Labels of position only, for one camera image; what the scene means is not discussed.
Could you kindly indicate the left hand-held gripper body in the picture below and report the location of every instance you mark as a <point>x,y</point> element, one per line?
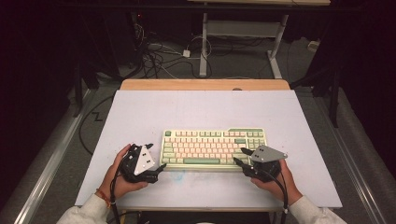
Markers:
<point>143,161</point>

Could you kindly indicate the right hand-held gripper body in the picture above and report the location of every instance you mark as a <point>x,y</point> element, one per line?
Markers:
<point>267,155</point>

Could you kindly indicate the cream pink green keyboard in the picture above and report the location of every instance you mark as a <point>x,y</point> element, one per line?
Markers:
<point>205,149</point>

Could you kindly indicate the person's left hand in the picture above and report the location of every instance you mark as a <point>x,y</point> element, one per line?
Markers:
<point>121,186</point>

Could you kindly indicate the person's right hand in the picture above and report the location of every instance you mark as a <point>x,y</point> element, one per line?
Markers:
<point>281,186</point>

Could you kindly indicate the white table mat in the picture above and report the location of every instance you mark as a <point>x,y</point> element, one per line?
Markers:
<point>205,109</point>

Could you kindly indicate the wooden table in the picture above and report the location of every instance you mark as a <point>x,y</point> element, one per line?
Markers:
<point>186,84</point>

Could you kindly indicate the white power adapter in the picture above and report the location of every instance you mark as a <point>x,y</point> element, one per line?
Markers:
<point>186,53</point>

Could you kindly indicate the white power strip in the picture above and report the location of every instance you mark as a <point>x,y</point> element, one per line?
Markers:
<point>313,45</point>

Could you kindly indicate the metal floor rail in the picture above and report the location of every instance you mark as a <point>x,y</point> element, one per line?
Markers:
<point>49,161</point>
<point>351,161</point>

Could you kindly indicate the white metal desk frame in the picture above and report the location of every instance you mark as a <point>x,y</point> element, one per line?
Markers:
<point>241,29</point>

